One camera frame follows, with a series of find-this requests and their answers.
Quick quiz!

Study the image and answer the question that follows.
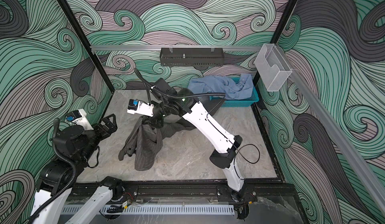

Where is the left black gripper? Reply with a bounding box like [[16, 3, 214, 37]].
[[80, 113, 118, 165]]

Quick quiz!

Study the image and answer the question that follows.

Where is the dark grey pinstriped shirt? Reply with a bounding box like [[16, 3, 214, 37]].
[[118, 98, 230, 171]]

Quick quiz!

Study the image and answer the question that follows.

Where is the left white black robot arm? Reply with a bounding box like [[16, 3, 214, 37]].
[[28, 109, 124, 224]]

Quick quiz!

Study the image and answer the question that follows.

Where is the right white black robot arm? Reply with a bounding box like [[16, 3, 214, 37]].
[[127, 69, 246, 202]]

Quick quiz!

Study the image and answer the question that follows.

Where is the black perforated metal tray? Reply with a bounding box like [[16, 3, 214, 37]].
[[159, 48, 225, 67]]

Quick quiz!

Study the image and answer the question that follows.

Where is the light blue shirt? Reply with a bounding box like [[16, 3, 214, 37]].
[[187, 74, 254, 100]]

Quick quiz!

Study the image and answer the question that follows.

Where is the teal plastic basket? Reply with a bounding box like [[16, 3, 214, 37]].
[[212, 74, 259, 107]]

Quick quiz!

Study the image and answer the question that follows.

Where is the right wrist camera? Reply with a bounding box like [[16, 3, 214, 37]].
[[127, 99, 154, 117]]

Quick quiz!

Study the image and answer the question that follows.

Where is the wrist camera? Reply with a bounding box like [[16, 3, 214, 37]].
[[65, 109, 93, 130], [127, 99, 154, 117]]

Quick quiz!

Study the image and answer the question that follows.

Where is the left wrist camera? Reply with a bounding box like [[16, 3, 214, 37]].
[[65, 109, 93, 130]]

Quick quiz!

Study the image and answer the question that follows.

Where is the white slotted cable duct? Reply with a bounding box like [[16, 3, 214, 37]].
[[60, 204, 235, 216]]

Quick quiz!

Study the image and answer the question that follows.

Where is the aluminium horizontal rail back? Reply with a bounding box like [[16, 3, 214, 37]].
[[90, 45, 262, 52]]

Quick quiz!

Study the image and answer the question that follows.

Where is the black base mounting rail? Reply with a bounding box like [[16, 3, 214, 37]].
[[54, 180, 297, 203]]

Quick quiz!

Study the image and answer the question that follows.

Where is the black corner post left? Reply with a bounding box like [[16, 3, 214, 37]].
[[57, 0, 115, 94]]

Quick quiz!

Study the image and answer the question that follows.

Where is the black corner post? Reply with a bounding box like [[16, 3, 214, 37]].
[[254, 0, 298, 82], [57, 0, 115, 94]]

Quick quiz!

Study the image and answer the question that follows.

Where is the black corner post right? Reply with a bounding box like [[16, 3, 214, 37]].
[[254, 0, 298, 82]]

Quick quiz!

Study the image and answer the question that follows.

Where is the aluminium rail right wall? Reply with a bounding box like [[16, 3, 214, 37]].
[[276, 46, 385, 214]]

